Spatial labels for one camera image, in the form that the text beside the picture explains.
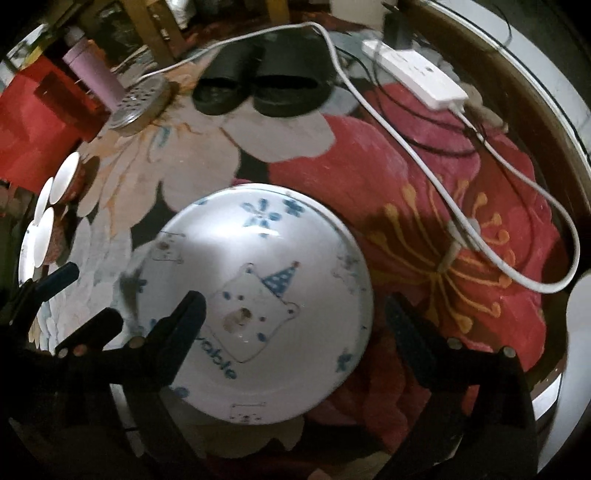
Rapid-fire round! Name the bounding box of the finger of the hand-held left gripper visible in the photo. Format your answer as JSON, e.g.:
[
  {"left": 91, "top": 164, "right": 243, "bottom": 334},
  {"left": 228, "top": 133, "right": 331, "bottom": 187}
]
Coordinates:
[
  {"left": 55, "top": 308, "right": 123, "bottom": 359},
  {"left": 18, "top": 263, "right": 80, "bottom": 315}
]

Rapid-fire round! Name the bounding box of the black power adapter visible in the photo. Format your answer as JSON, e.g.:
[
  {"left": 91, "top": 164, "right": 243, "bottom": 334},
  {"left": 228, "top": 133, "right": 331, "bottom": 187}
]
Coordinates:
[{"left": 383, "top": 2, "right": 411, "bottom": 49}]

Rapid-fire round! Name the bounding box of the red translucent cup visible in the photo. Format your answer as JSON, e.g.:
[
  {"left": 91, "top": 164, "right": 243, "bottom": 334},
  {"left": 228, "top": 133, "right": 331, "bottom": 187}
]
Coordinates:
[{"left": 34, "top": 74, "right": 109, "bottom": 141}]

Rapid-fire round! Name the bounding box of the pink thermos bottle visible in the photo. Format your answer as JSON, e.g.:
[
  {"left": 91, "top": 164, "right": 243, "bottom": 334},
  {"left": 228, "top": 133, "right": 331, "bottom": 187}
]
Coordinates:
[{"left": 62, "top": 25, "right": 123, "bottom": 114}]

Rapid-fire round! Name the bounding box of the white rounded object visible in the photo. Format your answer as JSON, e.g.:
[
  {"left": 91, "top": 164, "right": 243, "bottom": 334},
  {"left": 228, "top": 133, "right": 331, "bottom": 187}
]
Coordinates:
[{"left": 567, "top": 277, "right": 591, "bottom": 356}]

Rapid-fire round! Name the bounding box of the white power strip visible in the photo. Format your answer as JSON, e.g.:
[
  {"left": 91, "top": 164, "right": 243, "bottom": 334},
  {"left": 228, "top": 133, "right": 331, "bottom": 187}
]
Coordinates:
[{"left": 361, "top": 39, "right": 469, "bottom": 112}]

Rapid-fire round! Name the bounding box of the wooden chair leg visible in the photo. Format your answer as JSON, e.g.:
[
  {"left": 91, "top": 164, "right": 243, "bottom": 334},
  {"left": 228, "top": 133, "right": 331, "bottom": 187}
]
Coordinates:
[{"left": 124, "top": 0, "right": 181, "bottom": 65}]

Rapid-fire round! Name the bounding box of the black slipper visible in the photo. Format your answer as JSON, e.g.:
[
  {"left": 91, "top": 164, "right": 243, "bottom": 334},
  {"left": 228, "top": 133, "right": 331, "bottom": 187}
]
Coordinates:
[
  {"left": 191, "top": 44, "right": 259, "bottom": 115},
  {"left": 252, "top": 46, "right": 333, "bottom": 118}
]

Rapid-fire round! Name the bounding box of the white bear print plate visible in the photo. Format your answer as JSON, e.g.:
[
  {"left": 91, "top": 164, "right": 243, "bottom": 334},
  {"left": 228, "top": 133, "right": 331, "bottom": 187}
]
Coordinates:
[{"left": 122, "top": 183, "right": 374, "bottom": 425}]

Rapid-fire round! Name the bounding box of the red paper bag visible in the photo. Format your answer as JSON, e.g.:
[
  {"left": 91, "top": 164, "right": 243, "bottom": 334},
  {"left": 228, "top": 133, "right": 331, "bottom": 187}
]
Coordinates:
[{"left": 0, "top": 55, "right": 100, "bottom": 185}]

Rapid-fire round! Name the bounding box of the thin black cable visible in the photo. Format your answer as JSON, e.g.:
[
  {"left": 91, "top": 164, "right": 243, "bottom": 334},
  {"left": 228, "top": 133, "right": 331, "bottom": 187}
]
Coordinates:
[{"left": 373, "top": 55, "right": 490, "bottom": 155}]

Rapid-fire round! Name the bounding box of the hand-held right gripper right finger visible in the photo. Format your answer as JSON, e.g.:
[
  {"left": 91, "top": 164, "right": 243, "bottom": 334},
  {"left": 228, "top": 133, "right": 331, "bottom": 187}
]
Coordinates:
[{"left": 379, "top": 293, "right": 539, "bottom": 480}]

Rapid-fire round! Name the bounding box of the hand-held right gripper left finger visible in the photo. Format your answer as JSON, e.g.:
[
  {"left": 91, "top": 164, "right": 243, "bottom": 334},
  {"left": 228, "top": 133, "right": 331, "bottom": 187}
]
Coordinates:
[{"left": 55, "top": 291, "right": 207, "bottom": 480}]

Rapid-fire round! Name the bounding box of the white power cord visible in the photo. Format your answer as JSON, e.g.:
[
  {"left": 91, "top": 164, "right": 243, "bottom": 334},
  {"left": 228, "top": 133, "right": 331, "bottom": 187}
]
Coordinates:
[{"left": 113, "top": 21, "right": 581, "bottom": 294}]

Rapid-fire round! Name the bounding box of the perforated metal tin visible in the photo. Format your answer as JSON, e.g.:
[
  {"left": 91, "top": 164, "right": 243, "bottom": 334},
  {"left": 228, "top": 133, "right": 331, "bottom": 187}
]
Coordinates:
[{"left": 108, "top": 76, "right": 171, "bottom": 137}]

